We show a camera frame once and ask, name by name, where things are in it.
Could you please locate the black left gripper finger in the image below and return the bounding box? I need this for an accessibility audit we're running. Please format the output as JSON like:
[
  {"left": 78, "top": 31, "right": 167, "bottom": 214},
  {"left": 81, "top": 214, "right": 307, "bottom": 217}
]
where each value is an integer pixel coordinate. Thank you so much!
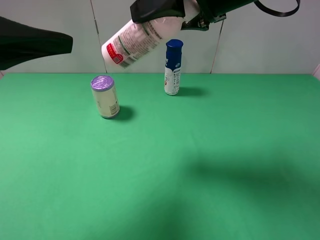
[{"left": 0, "top": 17, "right": 73, "bottom": 70}]

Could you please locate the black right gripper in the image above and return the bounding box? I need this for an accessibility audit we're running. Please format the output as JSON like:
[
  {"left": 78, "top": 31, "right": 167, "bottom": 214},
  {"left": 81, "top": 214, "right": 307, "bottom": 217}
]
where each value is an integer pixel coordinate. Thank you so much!
[{"left": 130, "top": 0, "right": 254, "bottom": 32}]

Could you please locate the white milk bottle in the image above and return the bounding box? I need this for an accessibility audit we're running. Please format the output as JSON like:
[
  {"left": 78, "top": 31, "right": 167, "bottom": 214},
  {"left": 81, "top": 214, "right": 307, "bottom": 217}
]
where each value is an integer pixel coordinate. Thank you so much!
[{"left": 101, "top": 0, "right": 200, "bottom": 73}]

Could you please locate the blue and white bottle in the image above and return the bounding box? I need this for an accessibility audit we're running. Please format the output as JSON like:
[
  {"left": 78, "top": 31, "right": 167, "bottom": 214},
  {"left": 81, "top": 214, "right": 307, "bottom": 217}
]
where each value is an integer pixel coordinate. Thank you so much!
[{"left": 164, "top": 39, "right": 184, "bottom": 96}]

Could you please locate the purple lid cream can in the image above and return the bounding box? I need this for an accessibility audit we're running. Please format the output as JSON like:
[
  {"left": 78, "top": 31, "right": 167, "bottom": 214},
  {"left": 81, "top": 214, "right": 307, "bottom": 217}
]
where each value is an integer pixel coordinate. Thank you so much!
[{"left": 90, "top": 75, "right": 120, "bottom": 119}]

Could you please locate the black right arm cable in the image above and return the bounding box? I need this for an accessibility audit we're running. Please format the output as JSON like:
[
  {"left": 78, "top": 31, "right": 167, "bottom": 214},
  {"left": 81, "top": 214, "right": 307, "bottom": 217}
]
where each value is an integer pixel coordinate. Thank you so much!
[{"left": 254, "top": 0, "right": 300, "bottom": 18}]

